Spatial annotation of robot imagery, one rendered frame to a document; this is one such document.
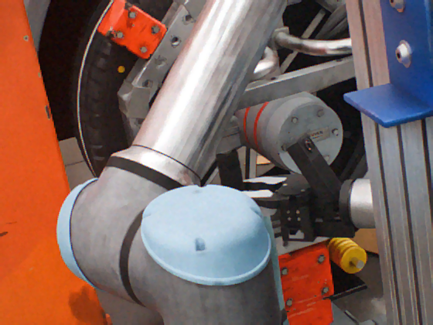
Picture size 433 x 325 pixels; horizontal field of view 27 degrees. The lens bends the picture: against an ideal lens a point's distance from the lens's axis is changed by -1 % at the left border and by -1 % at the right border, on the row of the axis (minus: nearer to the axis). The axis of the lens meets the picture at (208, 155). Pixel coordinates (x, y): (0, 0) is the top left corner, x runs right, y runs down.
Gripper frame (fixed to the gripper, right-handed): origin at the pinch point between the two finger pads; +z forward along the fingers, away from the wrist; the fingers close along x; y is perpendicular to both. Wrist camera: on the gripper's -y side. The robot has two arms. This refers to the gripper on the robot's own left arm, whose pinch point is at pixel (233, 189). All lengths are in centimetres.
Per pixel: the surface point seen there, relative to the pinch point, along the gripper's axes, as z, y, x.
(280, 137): -3.9, -3.9, 12.5
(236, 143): -2.0, -7.9, 0.0
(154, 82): 17.6, -14.9, 11.5
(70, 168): 189, 83, 202
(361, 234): 31, 82, 143
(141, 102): 19.5, -12.1, 9.2
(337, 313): 10, 61, 60
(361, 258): -6.5, 32.1, 36.6
